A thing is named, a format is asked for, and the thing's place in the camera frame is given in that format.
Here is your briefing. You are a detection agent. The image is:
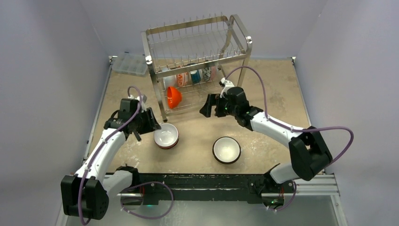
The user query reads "stainless steel dish rack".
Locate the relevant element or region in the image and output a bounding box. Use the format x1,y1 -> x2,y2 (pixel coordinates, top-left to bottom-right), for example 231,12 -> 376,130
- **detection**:
141,14 -> 252,121

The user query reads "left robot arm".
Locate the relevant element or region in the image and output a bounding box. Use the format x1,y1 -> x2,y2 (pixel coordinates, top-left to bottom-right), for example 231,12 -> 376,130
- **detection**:
61,95 -> 161,220

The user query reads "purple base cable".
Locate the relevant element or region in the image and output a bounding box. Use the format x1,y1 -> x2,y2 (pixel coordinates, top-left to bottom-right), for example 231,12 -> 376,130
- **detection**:
120,181 -> 174,220

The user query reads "white bowl with dark rim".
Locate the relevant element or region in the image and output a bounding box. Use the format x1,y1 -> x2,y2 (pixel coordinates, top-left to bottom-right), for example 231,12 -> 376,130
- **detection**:
212,137 -> 242,164

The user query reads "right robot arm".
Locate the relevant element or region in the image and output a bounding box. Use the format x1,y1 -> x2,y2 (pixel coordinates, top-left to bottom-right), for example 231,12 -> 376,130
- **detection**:
199,87 -> 333,192

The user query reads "clear plastic organizer box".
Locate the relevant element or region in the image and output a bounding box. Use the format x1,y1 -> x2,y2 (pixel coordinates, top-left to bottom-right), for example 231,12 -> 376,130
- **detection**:
112,52 -> 148,77

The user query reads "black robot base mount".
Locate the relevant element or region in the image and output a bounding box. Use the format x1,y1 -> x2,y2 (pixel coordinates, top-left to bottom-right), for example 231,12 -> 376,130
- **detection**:
117,166 -> 294,205

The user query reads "black hammer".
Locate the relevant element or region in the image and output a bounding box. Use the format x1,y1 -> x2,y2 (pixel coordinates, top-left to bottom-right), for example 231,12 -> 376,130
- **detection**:
133,131 -> 142,142

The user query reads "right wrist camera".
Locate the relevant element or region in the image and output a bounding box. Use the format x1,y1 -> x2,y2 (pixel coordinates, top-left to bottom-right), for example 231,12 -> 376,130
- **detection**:
219,77 -> 235,93

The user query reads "solid orange bowl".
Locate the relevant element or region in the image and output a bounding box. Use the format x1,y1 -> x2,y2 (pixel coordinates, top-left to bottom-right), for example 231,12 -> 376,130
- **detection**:
167,87 -> 182,109

